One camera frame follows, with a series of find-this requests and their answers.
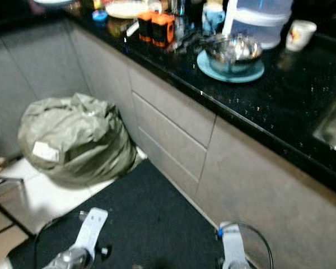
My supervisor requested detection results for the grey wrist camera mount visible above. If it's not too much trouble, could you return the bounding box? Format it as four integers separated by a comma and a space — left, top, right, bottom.
218, 222, 250, 269
76, 207, 110, 253

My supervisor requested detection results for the blue round lid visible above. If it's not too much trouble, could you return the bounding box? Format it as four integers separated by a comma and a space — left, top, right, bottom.
92, 10, 108, 23

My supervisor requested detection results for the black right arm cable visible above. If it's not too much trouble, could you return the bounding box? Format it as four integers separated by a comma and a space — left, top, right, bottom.
238, 221, 274, 269

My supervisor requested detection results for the grey cabinet door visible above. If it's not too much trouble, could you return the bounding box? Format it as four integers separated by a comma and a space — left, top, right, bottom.
193, 115, 336, 269

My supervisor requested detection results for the white printed mug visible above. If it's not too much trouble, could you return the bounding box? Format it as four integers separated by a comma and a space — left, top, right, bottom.
286, 20, 318, 52

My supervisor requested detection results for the teal plate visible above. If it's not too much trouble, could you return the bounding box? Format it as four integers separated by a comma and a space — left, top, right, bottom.
196, 49, 265, 84

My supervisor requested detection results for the white utensil handle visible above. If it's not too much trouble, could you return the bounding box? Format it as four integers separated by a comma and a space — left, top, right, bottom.
126, 21, 141, 38

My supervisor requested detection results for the small orange black box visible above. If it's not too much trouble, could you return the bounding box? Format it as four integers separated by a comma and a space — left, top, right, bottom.
137, 11, 153, 43

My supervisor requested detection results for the white plate with grey rim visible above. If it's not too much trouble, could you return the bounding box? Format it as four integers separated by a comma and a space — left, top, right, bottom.
32, 0, 73, 6

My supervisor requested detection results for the cream plate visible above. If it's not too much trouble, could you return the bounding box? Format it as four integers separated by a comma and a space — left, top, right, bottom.
105, 1, 149, 20

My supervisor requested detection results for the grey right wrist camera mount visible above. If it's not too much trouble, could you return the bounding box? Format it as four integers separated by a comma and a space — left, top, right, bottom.
218, 222, 250, 269

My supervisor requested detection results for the clear plastic container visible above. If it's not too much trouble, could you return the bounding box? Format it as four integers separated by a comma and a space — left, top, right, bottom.
222, 0, 295, 50

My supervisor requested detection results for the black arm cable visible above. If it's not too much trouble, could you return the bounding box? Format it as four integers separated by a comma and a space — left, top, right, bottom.
238, 221, 274, 269
32, 213, 82, 269

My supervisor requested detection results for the steel kitchen sink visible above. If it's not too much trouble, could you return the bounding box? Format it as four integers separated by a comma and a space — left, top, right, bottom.
312, 95, 336, 157

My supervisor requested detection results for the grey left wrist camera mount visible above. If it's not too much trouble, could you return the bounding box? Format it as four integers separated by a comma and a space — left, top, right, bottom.
76, 207, 110, 253

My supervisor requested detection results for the light blue mug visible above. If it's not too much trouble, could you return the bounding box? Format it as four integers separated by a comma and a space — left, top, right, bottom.
202, 3, 226, 34

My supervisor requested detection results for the steel mixing bowl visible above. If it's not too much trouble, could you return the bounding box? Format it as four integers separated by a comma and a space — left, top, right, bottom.
204, 34, 263, 75

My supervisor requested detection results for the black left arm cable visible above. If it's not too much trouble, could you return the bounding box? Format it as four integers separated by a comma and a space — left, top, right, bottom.
32, 213, 82, 269

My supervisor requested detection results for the large orange black box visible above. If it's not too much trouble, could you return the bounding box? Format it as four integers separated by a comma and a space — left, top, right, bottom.
151, 13, 176, 48

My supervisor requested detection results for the grey drawer front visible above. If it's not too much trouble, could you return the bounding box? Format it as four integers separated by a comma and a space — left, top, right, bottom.
137, 128, 198, 200
132, 92, 208, 183
128, 66, 217, 149

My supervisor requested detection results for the black floor mat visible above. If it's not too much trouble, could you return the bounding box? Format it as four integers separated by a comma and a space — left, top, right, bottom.
7, 160, 226, 269

